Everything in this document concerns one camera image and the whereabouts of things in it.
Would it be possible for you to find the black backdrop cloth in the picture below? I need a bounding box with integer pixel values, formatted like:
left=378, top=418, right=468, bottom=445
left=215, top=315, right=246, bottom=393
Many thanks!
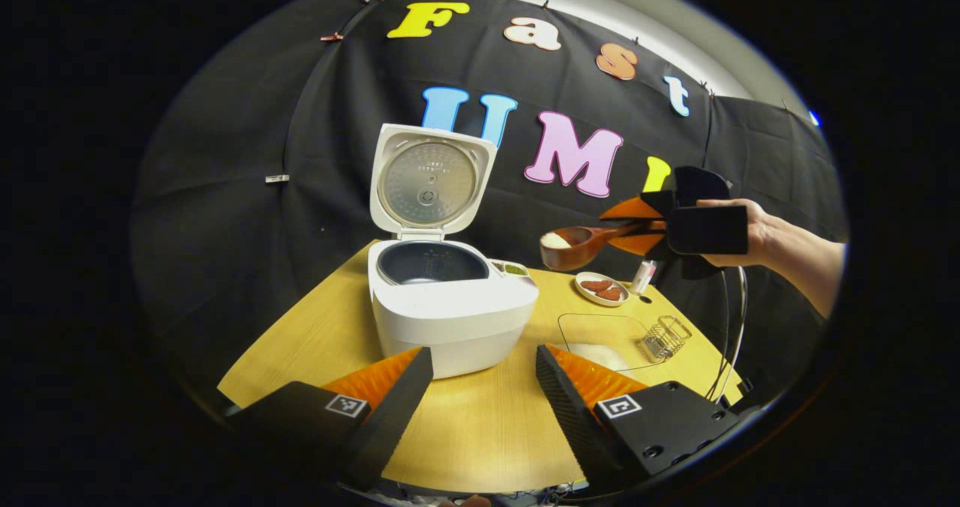
left=129, top=0, right=850, bottom=418

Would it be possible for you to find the metal wire chopstick holder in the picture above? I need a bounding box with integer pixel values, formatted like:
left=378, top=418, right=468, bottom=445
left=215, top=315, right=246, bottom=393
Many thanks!
left=640, top=315, right=693, bottom=364

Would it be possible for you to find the clear plastic container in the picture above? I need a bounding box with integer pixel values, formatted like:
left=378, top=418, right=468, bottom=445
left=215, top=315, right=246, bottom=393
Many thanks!
left=557, top=313, right=661, bottom=373

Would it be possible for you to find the brown wooden spoon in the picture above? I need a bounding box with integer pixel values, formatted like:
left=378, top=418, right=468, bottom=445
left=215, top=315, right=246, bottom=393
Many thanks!
left=539, top=220, right=667, bottom=272

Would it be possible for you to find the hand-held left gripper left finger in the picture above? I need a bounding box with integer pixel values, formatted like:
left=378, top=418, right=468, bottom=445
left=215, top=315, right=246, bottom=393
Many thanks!
left=225, top=346, right=436, bottom=491

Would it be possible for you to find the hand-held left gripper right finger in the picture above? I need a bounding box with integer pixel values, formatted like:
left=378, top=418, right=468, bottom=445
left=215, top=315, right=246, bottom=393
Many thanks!
left=534, top=344, right=743, bottom=493

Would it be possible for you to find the white round plate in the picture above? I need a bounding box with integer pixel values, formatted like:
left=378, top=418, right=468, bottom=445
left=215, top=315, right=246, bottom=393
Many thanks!
left=574, top=271, right=631, bottom=308

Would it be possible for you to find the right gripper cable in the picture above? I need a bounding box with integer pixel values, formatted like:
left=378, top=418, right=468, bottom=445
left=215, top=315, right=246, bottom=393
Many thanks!
left=705, top=265, right=751, bottom=404

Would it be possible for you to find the white rice cooker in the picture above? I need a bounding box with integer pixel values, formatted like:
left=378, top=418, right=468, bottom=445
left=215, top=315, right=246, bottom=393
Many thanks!
left=367, top=123, right=540, bottom=380

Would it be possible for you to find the small pink label bottle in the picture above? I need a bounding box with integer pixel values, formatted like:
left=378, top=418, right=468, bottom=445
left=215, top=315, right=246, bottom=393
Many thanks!
left=631, top=259, right=658, bottom=296

